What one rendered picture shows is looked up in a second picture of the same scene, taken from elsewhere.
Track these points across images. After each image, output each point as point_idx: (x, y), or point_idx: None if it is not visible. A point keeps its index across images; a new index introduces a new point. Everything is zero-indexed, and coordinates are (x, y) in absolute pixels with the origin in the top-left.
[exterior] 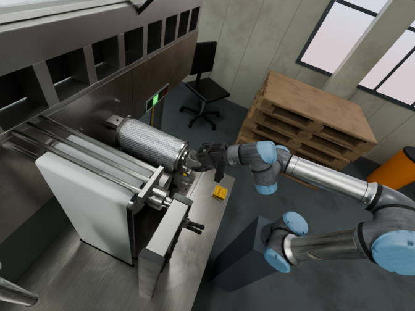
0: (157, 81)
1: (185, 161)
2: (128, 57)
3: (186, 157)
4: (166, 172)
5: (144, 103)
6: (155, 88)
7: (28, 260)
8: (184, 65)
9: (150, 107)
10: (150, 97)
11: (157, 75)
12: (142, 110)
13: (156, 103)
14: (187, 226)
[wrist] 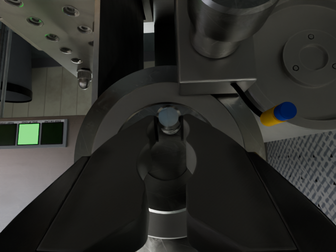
0: (18, 176)
1: (170, 134)
2: None
3: (163, 170)
4: (259, 119)
5: (71, 143)
6: (25, 160)
7: None
8: None
9: (50, 123)
10: (46, 147)
11: (18, 191)
12: (78, 130)
13: (23, 120)
14: None
